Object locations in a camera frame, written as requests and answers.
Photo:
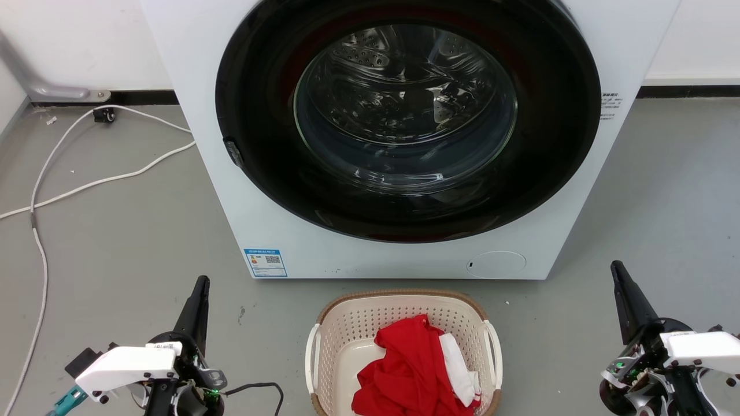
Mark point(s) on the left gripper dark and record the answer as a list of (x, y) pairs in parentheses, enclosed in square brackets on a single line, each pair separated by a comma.
[(193, 375)]

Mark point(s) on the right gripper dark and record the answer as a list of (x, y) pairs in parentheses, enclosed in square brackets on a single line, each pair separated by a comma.
[(642, 375)]

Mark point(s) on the cream plastic laundry basket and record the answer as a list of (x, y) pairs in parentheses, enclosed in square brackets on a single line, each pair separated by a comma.
[(347, 329)]

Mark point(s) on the blue energy label sticker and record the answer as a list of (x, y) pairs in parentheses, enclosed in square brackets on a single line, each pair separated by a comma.
[(265, 263)]

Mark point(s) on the round white filter cover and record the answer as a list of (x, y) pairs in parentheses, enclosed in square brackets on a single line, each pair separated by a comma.
[(496, 264)]

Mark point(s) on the round black washer door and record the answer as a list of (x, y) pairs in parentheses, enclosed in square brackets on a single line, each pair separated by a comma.
[(260, 190)]

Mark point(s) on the white garment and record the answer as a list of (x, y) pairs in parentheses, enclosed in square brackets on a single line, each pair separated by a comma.
[(458, 367)]

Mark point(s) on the small text sticker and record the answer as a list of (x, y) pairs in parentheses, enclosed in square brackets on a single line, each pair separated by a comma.
[(610, 106)]

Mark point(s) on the black baseboard strip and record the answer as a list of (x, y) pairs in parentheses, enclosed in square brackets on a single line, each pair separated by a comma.
[(139, 97), (688, 91)]

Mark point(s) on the red garment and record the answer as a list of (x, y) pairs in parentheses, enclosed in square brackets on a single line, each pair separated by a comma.
[(410, 370)]

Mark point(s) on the white front-load washing machine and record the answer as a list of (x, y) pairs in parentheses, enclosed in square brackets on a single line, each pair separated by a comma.
[(624, 34)]

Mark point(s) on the steel washer drum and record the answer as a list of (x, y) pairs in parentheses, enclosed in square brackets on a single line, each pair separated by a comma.
[(404, 104)]

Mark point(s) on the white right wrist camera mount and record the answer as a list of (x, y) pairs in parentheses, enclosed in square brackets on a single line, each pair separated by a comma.
[(702, 346)]

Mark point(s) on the grey wall pipe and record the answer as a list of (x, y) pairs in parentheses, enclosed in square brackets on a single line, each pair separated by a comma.
[(46, 89)]

